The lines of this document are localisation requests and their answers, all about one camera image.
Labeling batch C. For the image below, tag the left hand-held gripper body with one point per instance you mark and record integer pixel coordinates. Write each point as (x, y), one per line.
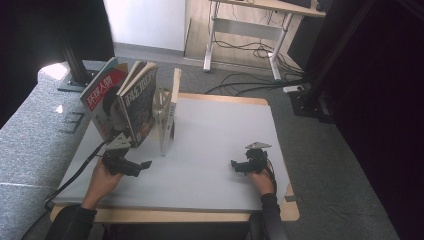
(116, 163)

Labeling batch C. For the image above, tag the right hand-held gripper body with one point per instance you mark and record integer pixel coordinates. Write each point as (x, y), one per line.
(256, 161)

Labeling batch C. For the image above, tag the white magazine with green title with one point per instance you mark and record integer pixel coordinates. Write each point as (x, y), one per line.
(168, 126)

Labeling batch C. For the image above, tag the dark blue illustrated magazine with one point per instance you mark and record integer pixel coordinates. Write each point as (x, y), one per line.
(140, 106)

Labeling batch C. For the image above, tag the wooden expandable book rack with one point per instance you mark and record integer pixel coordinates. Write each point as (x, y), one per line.
(159, 106)

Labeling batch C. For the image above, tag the portrait magazine with red label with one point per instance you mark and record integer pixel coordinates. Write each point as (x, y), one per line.
(100, 96)

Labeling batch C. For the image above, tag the person's right hand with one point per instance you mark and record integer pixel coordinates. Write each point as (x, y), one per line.
(265, 183)

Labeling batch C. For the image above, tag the person's left hand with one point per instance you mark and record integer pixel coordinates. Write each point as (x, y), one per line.
(98, 186)

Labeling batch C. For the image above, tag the grey table mat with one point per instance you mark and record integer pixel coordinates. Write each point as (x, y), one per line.
(206, 133)

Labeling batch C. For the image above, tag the wooden table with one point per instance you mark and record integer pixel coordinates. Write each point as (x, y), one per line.
(166, 216)

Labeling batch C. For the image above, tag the person's right leg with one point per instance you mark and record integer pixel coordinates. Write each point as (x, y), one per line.
(256, 228)

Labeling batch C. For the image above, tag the white power strip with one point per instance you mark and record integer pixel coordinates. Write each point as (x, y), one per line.
(293, 89)

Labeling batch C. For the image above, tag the black metal stand with baseplate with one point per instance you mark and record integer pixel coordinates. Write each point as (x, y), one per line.
(76, 66)

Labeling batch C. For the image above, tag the black computer tower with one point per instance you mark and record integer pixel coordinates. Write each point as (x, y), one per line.
(303, 43)

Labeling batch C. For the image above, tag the white-legged wooden desk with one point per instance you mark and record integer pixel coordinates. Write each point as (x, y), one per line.
(248, 28)

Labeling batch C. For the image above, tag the black curtain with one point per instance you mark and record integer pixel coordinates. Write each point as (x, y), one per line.
(393, 100)
(33, 26)

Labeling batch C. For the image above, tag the black keyboard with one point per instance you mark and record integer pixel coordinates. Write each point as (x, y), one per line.
(296, 2)

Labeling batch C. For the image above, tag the black metal frame stand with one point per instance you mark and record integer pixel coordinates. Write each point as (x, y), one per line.
(310, 103)

